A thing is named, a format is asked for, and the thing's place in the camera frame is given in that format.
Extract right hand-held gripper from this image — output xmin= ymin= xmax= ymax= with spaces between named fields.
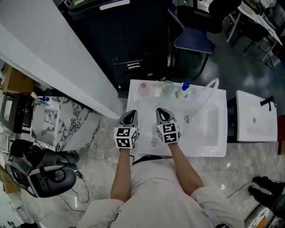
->
xmin=155 ymin=108 xmax=180 ymax=145

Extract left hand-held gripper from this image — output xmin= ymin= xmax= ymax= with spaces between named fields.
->
xmin=114 ymin=110 xmax=140 ymax=149

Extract small beige round object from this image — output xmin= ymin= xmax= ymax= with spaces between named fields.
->
xmin=138 ymin=82 xmax=151 ymax=98

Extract person's right forearm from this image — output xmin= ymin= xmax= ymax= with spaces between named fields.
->
xmin=167 ymin=142 xmax=205 ymax=197

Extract person's left forearm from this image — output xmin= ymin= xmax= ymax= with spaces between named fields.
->
xmin=110 ymin=147 xmax=132 ymax=203

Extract white ceramic sink basin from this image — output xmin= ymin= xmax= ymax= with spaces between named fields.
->
xmin=126 ymin=79 xmax=228 ymax=158

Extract clear glass cup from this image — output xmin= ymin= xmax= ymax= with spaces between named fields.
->
xmin=162 ymin=80 xmax=175 ymax=98

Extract marble pattern cabinet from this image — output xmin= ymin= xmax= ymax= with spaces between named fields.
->
xmin=30 ymin=95 xmax=102 ymax=152

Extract person's beige shirt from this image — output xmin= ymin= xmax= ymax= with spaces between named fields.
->
xmin=77 ymin=155 xmax=246 ymax=228

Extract dark cabinet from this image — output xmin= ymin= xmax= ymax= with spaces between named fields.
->
xmin=66 ymin=0 xmax=172 ymax=87

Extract blue upholstered chair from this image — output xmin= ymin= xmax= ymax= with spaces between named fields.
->
xmin=166 ymin=3 xmax=216 ymax=74

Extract white washbasin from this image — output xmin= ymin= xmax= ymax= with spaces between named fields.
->
xmin=235 ymin=90 xmax=278 ymax=143

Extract grey black office chair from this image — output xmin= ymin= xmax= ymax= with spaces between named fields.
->
xmin=4 ymin=159 xmax=78 ymax=199

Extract black faucet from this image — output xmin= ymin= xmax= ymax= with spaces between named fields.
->
xmin=260 ymin=95 xmax=277 ymax=112

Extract large cardboard box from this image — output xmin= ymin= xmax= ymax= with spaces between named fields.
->
xmin=3 ymin=64 xmax=36 ymax=94

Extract white faucet hose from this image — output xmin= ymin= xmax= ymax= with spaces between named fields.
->
xmin=188 ymin=77 xmax=220 ymax=118

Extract black floor cables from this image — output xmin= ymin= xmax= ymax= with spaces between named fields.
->
xmin=59 ymin=170 xmax=90 ymax=213

